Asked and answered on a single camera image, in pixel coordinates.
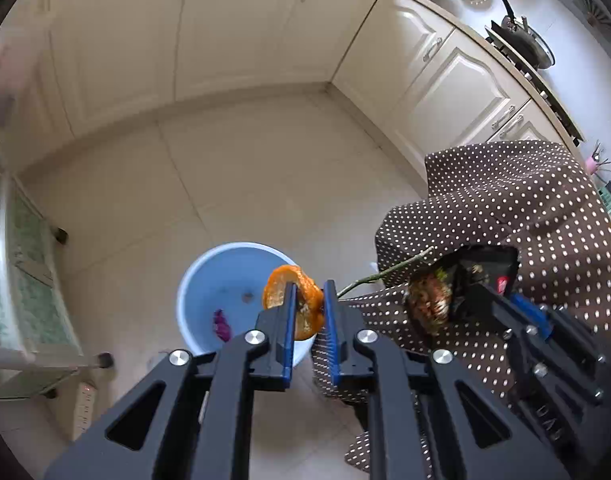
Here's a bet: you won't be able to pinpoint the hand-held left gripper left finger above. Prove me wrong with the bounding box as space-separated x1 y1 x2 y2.
43 280 299 480

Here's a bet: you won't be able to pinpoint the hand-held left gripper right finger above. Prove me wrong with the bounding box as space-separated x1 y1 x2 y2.
323 280 571 480

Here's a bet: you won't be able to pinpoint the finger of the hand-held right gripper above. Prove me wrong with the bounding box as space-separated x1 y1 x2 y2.
509 292 556 341
450 280 526 358

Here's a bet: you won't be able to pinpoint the curled orange peel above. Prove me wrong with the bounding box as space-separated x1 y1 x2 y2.
262 265 326 341

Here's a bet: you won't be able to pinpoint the black wrapper with red label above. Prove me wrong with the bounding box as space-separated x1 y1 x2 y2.
453 246 520 306

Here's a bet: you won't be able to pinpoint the brown dried plant cluster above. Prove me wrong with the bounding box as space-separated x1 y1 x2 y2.
403 267 459 337

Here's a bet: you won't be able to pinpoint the blue plastic bucket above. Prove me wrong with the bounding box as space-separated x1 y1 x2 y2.
177 242 321 368

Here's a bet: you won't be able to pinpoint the purple peel scrap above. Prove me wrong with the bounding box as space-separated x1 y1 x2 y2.
213 309 234 343

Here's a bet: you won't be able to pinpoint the thin green twig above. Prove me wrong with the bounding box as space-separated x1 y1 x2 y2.
337 246 435 298

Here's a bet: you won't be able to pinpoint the brown polka dot tablecloth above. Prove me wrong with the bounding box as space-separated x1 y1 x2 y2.
310 140 611 480

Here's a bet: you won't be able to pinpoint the pink utensil holder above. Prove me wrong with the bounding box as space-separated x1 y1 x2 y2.
584 140 611 176

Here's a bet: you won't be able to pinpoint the white power strip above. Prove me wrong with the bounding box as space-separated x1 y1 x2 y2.
73 380 97 441

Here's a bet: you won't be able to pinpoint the gas stove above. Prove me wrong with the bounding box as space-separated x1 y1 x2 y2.
485 25 586 147

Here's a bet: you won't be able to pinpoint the glass shelf cart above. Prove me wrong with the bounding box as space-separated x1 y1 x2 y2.
0 125 114 401

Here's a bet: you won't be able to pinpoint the black frying pan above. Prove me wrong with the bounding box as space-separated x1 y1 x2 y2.
488 0 556 71

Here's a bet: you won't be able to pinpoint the cream kitchen cabinets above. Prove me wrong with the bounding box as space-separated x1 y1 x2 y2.
0 0 586 186

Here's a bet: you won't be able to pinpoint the round wall vent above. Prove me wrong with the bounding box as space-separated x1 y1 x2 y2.
573 0 611 43

